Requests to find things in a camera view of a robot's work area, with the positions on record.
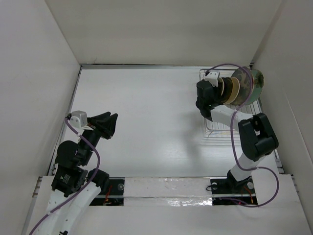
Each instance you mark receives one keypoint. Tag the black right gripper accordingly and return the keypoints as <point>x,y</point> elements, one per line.
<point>217,97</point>

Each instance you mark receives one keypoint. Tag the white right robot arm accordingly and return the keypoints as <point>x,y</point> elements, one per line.
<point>252,136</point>

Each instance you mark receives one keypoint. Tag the beige plate with bird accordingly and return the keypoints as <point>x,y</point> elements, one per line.
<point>251,88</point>

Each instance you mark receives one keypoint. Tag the grey plate with horse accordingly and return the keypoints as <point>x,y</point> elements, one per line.
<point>238,74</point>

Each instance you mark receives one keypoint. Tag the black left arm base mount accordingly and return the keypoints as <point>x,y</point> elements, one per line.
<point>113,196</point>

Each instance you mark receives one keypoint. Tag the blue and white bowl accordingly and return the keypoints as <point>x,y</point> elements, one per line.
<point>222,89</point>

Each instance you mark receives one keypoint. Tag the teal plate with flower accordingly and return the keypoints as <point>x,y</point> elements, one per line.
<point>258,80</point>

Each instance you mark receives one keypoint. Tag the yellow plate with brown rim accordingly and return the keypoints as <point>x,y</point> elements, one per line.
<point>235,90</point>

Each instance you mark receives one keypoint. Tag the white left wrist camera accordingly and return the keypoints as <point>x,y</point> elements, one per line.
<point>78,119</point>

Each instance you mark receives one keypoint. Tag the black plate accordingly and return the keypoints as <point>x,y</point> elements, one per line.
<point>228,88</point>

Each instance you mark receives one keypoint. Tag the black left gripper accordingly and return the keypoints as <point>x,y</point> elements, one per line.
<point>95,122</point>

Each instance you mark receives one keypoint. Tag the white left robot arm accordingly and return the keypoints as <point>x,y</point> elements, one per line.
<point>78,179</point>

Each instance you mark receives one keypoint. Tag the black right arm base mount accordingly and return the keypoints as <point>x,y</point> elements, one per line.
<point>224,195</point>

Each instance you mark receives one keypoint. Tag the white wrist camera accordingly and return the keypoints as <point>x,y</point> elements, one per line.
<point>212,76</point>
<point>78,119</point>

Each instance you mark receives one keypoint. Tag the wire dish rack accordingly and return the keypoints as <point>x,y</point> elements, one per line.
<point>220,116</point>

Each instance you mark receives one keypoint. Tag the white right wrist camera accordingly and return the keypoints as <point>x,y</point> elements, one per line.
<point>212,76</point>

